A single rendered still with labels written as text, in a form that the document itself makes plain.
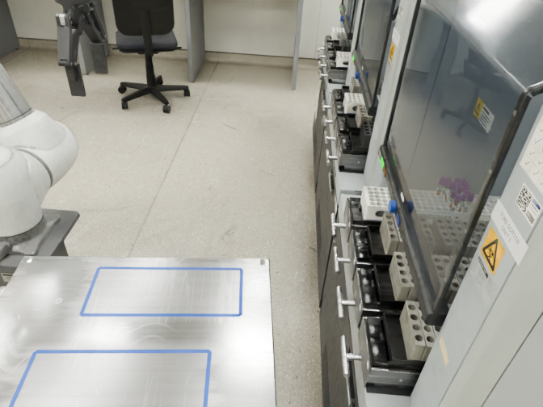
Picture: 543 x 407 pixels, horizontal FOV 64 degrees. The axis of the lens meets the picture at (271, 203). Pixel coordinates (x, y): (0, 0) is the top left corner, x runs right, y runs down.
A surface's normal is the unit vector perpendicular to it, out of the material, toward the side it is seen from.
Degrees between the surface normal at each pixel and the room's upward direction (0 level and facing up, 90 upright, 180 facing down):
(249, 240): 0
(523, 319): 90
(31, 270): 0
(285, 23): 90
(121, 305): 0
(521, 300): 90
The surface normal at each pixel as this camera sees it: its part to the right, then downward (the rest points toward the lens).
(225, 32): -0.06, 0.60
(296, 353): 0.05, -0.80
